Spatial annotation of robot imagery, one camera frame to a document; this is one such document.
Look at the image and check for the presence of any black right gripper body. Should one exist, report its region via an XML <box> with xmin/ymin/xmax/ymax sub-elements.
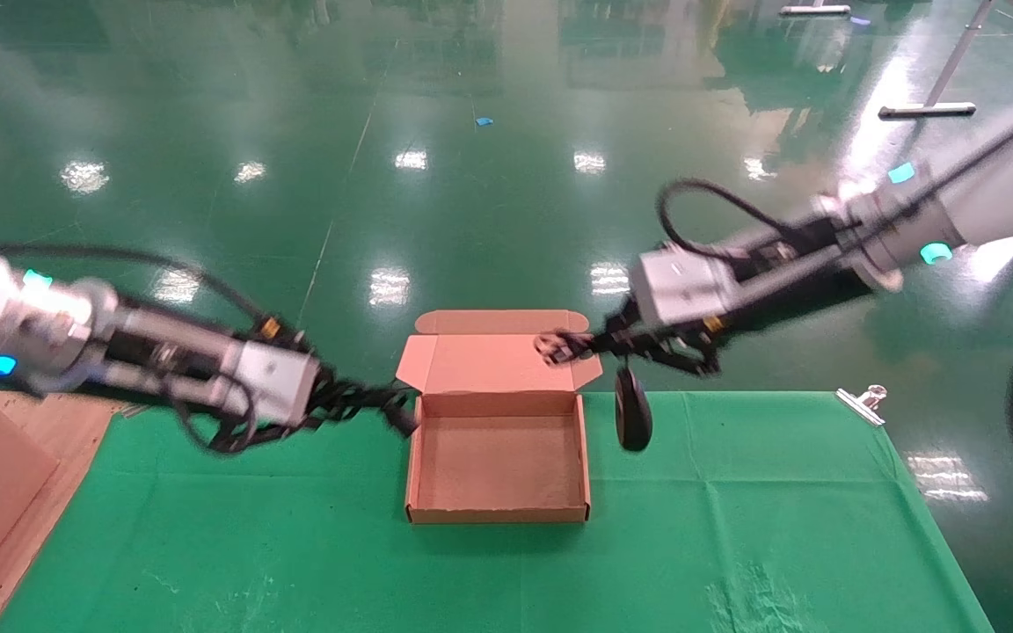
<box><xmin>610</xmin><ymin>312</ymin><xmax>725</xmax><ymax>378</ymax></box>

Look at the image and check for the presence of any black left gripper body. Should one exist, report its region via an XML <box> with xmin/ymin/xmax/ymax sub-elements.
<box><xmin>228</xmin><ymin>366</ymin><xmax>358</xmax><ymax>451</ymax></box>

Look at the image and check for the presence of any black computer mouse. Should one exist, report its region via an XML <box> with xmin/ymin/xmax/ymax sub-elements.
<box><xmin>614</xmin><ymin>367</ymin><xmax>654</xmax><ymax>454</ymax></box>

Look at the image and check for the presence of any small cardboard box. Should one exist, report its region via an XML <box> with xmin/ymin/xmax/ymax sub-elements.
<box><xmin>395</xmin><ymin>309</ymin><xmax>604</xmax><ymax>526</ymax></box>

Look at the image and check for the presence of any green table cloth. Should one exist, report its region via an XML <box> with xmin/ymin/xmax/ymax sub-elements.
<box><xmin>0</xmin><ymin>391</ymin><xmax>995</xmax><ymax>633</ymax></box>

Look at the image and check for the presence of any silver binder clip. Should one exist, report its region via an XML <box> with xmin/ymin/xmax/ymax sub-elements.
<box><xmin>835</xmin><ymin>384</ymin><xmax>889</xmax><ymax>429</ymax></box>

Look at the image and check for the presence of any white table with foot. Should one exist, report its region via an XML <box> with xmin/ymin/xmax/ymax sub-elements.
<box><xmin>878</xmin><ymin>0</ymin><xmax>1013</xmax><ymax>121</ymax></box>

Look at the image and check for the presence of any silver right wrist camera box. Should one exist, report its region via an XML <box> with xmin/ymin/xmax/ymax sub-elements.
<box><xmin>628</xmin><ymin>249</ymin><xmax>740</xmax><ymax>329</ymax></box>

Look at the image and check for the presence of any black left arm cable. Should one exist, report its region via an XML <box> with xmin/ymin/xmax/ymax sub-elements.
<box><xmin>0</xmin><ymin>243</ymin><xmax>284</xmax><ymax>340</ymax></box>

